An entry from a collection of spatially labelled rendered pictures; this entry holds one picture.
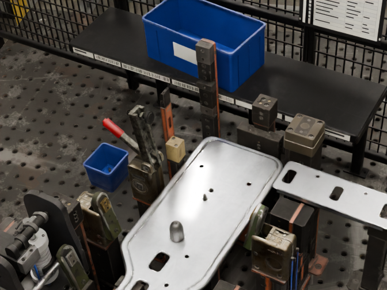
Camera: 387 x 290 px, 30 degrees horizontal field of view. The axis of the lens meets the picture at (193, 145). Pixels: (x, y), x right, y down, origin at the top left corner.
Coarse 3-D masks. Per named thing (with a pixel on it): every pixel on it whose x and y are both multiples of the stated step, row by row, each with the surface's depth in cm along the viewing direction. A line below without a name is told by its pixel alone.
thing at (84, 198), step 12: (84, 192) 164; (84, 204) 161; (84, 216) 162; (96, 216) 159; (84, 228) 167; (96, 228) 163; (96, 240) 166; (108, 240) 166; (96, 252) 171; (108, 252) 168; (96, 264) 175; (108, 264) 172; (120, 264) 176; (108, 276) 176; (108, 288) 179
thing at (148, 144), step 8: (128, 112) 163; (136, 112) 161; (144, 112) 161; (152, 112) 160; (136, 120) 160; (144, 120) 164; (152, 120) 161; (136, 128) 162; (144, 128) 165; (136, 136) 164; (144, 136) 164; (152, 136) 167; (144, 144) 165; (152, 144) 168; (144, 152) 167; (152, 152) 170; (144, 160) 169; (160, 160) 172
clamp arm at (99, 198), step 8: (96, 192) 159; (96, 200) 157; (104, 200) 158; (96, 208) 158; (104, 208) 158; (112, 208) 162; (104, 216) 160; (112, 216) 162; (104, 224) 161; (112, 224) 163; (104, 232) 164; (112, 232) 163; (112, 240) 164
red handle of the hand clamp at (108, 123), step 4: (104, 120) 169; (108, 120) 169; (104, 124) 169; (108, 124) 169; (112, 124) 169; (108, 128) 169; (112, 128) 169; (116, 128) 169; (120, 128) 170; (112, 132) 170; (116, 132) 169; (120, 132) 169; (116, 136) 170; (120, 136) 169; (124, 136) 170; (128, 136) 170; (124, 140) 170; (128, 140) 170; (132, 140) 170; (128, 144) 170; (132, 144) 170; (136, 144) 170; (132, 148) 170; (136, 148) 170; (136, 152) 170; (140, 152) 170; (140, 156) 170; (152, 160) 170; (156, 160) 171
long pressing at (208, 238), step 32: (192, 160) 178; (224, 160) 178; (256, 160) 177; (192, 192) 171; (224, 192) 170; (256, 192) 170; (160, 224) 165; (192, 224) 164; (224, 224) 163; (128, 256) 158; (192, 256) 158; (224, 256) 158; (128, 288) 153; (160, 288) 152; (192, 288) 152
